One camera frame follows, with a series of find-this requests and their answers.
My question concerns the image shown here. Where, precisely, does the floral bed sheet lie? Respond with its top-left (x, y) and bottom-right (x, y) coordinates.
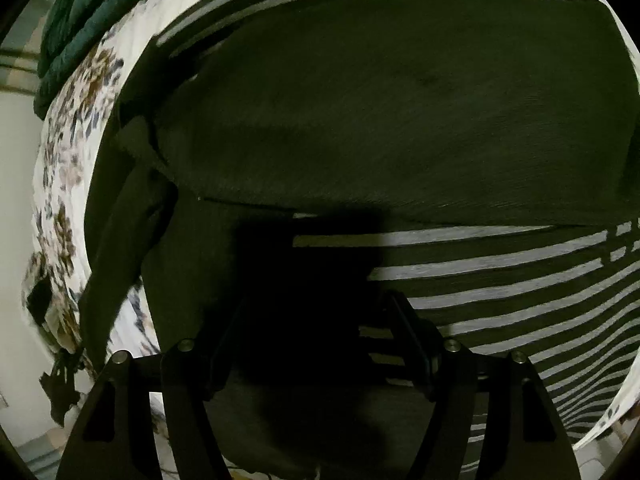
top-left (20, 0), bottom-right (640, 480)

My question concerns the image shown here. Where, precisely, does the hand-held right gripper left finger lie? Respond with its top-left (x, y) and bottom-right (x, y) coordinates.
top-left (55, 299), bottom-right (252, 480)

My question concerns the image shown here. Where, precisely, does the green blanket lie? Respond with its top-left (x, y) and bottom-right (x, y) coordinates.
top-left (32, 0), bottom-right (186, 116)

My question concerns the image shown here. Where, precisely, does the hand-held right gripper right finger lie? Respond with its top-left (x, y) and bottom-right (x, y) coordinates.
top-left (389, 290), bottom-right (586, 480)

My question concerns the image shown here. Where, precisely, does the dark garment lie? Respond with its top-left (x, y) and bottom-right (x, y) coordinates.
top-left (77, 0), bottom-right (640, 476)

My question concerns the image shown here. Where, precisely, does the black white striped garment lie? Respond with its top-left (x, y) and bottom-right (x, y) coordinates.
top-left (155, 0), bottom-right (640, 471)

